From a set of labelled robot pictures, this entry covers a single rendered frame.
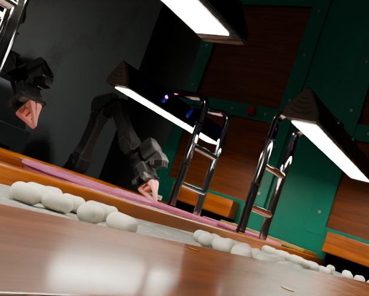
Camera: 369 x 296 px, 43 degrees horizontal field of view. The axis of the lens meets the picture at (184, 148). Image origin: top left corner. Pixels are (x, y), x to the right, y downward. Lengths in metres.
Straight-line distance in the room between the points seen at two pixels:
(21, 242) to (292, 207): 1.70
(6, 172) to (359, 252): 1.29
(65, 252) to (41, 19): 6.65
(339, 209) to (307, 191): 0.14
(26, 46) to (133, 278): 6.65
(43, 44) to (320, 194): 5.17
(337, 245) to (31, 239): 1.56
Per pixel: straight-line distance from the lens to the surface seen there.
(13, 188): 0.50
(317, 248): 1.78
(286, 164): 1.42
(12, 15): 0.66
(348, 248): 1.69
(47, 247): 0.17
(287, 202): 1.85
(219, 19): 0.66
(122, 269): 0.17
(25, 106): 1.47
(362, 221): 1.77
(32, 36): 6.78
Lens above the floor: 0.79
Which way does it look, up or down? 6 degrees up
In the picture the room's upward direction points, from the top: 19 degrees clockwise
